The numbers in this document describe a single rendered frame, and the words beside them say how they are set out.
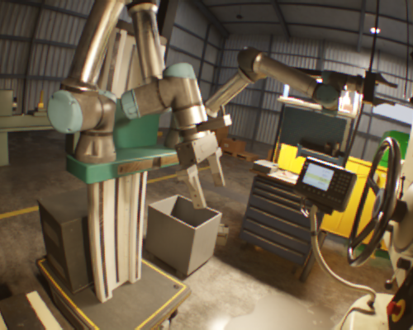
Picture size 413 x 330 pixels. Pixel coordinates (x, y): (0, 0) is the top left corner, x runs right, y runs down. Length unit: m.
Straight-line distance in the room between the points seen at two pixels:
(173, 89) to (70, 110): 0.26
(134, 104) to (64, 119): 0.19
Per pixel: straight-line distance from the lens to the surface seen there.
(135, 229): 1.33
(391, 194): 0.53
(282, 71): 0.91
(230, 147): 7.78
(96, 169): 0.75
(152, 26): 0.74
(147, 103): 0.55
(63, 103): 0.63
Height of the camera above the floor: 1.46
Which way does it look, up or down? 14 degrees down
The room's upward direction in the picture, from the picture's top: 10 degrees clockwise
